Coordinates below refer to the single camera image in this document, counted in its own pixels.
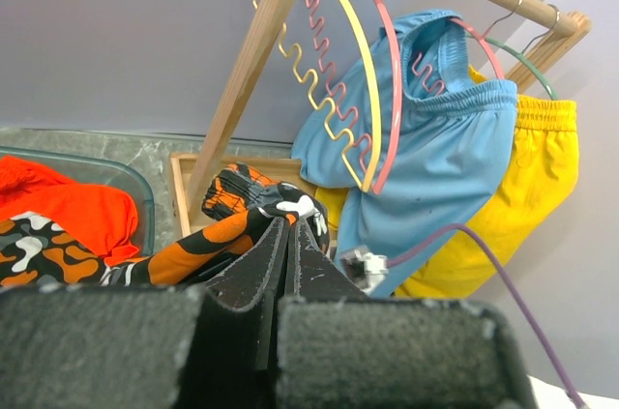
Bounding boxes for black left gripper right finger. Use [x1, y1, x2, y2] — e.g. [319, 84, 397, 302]
[275, 222, 536, 408]

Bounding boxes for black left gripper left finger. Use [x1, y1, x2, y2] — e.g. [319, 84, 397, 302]
[1, 219, 289, 408]

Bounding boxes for camouflage patterned shorts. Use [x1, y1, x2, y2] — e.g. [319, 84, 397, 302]
[1, 156, 330, 287]

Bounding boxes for pink hanger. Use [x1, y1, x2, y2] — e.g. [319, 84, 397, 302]
[305, 0, 402, 194]
[411, 17, 505, 96]

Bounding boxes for orange shorts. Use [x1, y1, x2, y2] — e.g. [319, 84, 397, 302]
[1, 155, 139, 266]

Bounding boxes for yellow hanger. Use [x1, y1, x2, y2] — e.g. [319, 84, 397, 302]
[234, 0, 384, 193]

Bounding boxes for light blue shorts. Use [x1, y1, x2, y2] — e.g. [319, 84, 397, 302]
[290, 9, 519, 298]

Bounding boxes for yellow shorts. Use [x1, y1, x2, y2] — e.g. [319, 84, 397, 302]
[320, 69, 579, 298]

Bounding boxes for green hanger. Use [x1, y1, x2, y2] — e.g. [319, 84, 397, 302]
[466, 30, 558, 101]

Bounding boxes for pink hanger under blue shorts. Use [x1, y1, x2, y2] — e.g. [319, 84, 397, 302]
[411, 17, 505, 96]

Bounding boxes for teal plastic bin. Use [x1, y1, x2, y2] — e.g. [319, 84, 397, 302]
[1, 146, 155, 255]

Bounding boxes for wooden clothes rack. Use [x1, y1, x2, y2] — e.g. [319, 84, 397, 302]
[170, 0, 592, 236]

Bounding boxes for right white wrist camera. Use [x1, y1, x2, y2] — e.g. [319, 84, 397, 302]
[340, 246, 389, 295]

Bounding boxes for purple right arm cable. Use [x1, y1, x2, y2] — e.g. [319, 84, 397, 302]
[384, 222, 589, 409]

